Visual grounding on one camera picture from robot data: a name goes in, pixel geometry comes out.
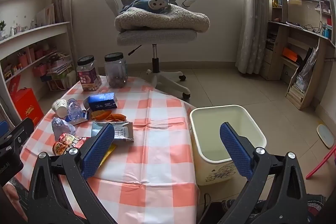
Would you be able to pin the orange flat box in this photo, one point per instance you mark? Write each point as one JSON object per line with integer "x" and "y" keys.
{"x": 289, "y": 54}

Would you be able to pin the orange checked tablecloth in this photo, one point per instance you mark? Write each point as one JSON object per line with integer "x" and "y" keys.
{"x": 157, "y": 134}

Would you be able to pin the cream plastic bin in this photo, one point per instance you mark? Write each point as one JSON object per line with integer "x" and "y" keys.
{"x": 210, "y": 121}

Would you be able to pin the silver foil bag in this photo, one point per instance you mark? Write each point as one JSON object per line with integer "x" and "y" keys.
{"x": 307, "y": 71}

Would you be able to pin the long blue carton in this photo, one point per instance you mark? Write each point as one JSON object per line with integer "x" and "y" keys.
{"x": 102, "y": 101}

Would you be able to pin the crumpled clear plastic wrapper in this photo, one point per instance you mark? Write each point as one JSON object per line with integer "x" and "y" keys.
{"x": 61, "y": 127}

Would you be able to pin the red snack wrapper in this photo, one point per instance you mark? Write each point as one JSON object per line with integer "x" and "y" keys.
{"x": 69, "y": 144}

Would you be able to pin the leaf print paper cup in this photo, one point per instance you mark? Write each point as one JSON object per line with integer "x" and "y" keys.
{"x": 59, "y": 108}

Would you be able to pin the beige fleece blanket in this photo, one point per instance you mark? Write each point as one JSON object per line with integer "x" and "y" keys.
{"x": 162, "y": 18}

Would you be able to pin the white bookshelf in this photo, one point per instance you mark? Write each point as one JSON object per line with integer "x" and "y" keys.
{"x": 34, "y": 29}

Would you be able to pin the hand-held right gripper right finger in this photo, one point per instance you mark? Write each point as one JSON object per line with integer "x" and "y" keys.
{"x": 236, "y": 150}

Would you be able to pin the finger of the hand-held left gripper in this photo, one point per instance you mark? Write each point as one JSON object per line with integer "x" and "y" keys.
{"x": 19, "y": 134}

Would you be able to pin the purple label nut jar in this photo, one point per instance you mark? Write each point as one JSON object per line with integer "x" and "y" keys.
{"x": 88, "y": 77}

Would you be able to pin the white bathroom scale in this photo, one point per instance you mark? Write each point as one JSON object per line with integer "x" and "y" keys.
{"x": 325, "y": 136}

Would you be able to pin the yellow wrapper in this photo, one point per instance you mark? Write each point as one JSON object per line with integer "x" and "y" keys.
{"x": 109, "y": 154}

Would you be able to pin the grey office chair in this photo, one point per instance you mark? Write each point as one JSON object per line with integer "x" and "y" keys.
{"x": 155, "y": 37}

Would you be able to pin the red gift bag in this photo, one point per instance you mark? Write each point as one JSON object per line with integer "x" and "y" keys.
{"x": 27, "y": 107}

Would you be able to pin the silver foil packet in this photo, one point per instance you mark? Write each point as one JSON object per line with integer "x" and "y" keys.
{"x": 123, "y": 132}

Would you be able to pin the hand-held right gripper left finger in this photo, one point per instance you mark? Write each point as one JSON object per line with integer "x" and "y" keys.
{"x": 98, "y": 150}

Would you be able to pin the crushed clear plastic bottle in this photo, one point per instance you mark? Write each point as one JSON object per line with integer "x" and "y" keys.
{"x": 74, "y": 109}

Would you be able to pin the clear jar with black lid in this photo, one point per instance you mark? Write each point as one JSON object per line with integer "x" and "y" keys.
{"x": 116, "y": 71}

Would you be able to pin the blue monkey plush toy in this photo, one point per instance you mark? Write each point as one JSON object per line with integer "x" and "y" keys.
{"x": 155, "y": 2}

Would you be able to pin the wooden desk shelf unit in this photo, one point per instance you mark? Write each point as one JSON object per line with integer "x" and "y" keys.
{"x": 302, "y": 16}

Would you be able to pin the person's left hand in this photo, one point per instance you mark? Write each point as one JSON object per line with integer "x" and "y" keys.
{"x": 11, "y": 200}

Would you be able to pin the red chair leg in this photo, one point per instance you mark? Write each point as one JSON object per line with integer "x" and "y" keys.
{"x": 321, "y": 163}

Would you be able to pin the paper gift bags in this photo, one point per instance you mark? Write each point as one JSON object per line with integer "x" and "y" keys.
{"x": 59, "y": 71}

